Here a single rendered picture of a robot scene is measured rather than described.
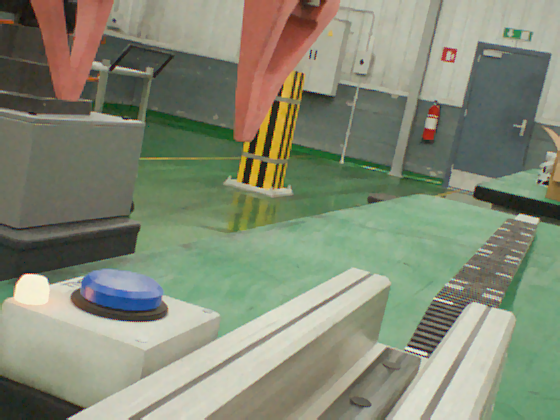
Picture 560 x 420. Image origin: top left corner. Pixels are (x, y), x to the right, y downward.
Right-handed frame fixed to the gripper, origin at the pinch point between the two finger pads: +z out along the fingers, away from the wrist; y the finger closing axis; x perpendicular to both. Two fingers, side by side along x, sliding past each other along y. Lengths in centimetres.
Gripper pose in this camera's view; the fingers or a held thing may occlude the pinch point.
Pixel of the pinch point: (154, 102)
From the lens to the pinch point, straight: 38.1
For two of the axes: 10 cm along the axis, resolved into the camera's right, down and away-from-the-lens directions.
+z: -2.0, 9.7, 1.5
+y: 9.1, 2.4, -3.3
